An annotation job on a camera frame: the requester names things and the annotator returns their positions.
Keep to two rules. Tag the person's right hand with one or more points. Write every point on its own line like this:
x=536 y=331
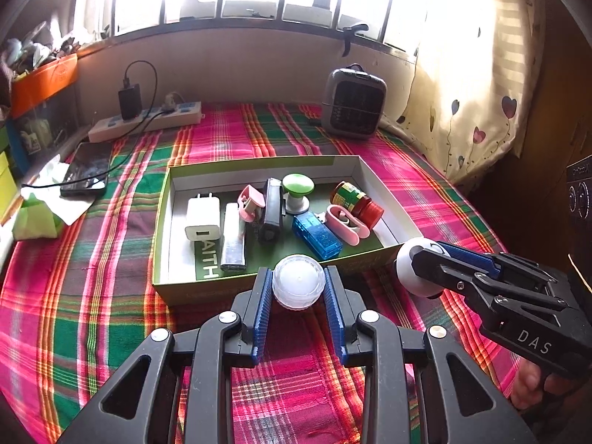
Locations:
x=527 y=384

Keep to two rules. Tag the yellow cardboard box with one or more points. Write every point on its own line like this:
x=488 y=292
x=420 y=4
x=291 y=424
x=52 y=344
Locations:
x=4 y=185

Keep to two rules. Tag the green tissue pack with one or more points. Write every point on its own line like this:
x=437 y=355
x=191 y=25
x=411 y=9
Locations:
x=34 y=219

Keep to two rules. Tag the blue box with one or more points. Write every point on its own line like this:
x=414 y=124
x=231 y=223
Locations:
x=16 y=148

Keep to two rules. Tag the white plug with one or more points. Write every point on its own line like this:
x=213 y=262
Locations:
x=172 y=100

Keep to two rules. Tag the heart print curtain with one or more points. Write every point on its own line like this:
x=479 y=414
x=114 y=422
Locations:
x=485 y=55

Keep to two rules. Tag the clear storage container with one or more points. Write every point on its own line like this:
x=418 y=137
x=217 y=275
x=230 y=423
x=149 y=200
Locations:
x=46 y=125

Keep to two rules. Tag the blue translucent case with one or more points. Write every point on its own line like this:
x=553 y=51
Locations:
x=317 y=236

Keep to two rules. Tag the orange storage bin with clutter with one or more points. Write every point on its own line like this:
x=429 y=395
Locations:
x=32 y=51

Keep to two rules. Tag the red-capped small bottle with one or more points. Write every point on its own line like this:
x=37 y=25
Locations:
x=358 y=203

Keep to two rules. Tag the green cardboard box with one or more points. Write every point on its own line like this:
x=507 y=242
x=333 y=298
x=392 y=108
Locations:
x=199 y=289

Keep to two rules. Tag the black smartphone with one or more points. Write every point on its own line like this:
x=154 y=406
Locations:
x=88 y=169

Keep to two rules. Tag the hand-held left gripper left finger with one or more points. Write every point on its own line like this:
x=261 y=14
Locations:
x=261 y=314

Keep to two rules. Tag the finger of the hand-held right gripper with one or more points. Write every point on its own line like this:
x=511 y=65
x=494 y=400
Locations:
x=467 y=254
x=444 y=270

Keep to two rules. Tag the black window hook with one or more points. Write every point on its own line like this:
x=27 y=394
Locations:
x=349 y=39

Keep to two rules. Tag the small grey heater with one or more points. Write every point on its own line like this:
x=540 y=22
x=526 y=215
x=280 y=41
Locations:
x=354 y=101

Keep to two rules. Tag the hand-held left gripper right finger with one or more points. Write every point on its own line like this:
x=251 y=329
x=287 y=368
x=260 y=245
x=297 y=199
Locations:
x=335 y=314

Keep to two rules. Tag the white tissue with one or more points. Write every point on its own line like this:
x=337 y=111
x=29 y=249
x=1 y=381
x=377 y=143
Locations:
x=64 y=206

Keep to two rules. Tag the black plug-in adapter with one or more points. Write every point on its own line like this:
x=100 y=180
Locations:
x=129 y=101

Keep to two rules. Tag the white power strip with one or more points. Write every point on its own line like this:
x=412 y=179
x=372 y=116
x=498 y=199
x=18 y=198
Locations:
x=180 y=115

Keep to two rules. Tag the orange storage box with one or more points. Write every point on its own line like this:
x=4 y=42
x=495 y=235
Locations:
x=46 y=81

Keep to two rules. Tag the grey slim power bank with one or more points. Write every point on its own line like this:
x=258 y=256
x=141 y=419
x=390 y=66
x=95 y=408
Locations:
x=233 y=240

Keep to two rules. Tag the green-top white knob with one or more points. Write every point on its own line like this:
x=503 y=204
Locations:
x=298 y=184

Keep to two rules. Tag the white round face toy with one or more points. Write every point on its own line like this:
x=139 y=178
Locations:
x=407 y=273

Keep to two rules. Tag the white charger adapter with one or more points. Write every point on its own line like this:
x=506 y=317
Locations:
x=201 y=222

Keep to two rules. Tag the black rectangular device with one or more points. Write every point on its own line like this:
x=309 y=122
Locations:
x=273 y=212

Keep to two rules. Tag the pink green plaid blanket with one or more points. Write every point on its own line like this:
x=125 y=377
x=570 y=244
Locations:
x=115 y=240

